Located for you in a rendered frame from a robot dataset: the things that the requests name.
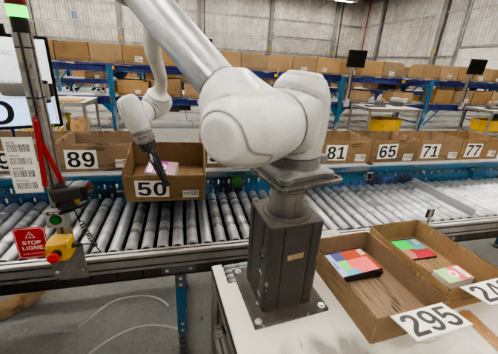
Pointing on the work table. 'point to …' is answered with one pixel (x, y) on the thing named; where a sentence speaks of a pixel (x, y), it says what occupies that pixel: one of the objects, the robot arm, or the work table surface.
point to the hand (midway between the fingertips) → (164, 179)
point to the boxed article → (453, 276)
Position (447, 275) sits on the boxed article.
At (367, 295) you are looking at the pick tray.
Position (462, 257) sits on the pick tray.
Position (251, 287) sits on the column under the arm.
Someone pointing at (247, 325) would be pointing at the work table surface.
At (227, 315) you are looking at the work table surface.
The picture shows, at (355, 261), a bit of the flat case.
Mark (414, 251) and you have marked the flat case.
